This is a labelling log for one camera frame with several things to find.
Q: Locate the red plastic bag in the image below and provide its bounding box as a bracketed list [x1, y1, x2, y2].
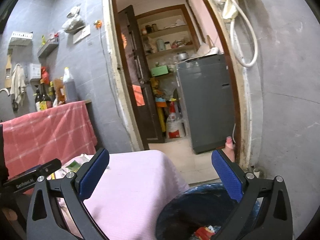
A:
[194, 226, 216, 240]

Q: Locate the blue-lined trash bin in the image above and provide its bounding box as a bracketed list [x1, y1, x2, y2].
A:
[155, 182, 263, 240]

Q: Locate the green snack wrapper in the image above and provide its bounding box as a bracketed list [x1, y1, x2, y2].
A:
[66, 160, 82, 172]

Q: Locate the pink bottle on floor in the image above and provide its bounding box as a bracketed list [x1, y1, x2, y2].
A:
[222, 137, 235, 162]

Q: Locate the pink table cloth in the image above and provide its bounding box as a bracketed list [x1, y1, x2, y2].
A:
[84, 150, 189, 239]

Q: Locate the red plaid cloth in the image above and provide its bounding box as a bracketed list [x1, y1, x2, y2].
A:
[1, 101, 97, 178]

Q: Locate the dark sauce bottle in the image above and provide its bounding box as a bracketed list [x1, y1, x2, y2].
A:
[40, 79, 52, 111]

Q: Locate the large dark vinegar jug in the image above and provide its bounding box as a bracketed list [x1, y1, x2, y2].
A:
[62, 67, 78, 103]

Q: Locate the grey washing machine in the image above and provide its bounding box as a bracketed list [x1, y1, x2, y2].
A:
[176, 54, 235, 154]

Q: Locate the hanging beige towel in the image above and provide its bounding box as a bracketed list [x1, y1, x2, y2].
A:
[10, 63, 27, 106]

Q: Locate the dark wooden door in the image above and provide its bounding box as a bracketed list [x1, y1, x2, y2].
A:
[118, 5, 164, 148]

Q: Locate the green box on shelf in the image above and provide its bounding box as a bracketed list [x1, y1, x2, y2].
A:
[150, 66, 169, 77]

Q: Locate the white hose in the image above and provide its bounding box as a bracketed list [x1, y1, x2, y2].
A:
[224, 0, 259, 68]

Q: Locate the grey wall shelf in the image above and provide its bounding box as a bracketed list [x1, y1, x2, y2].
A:
[37, 37, 59, 58]

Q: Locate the white wall rack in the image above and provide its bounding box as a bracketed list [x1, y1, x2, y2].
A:
[9, 31, 33, 46]

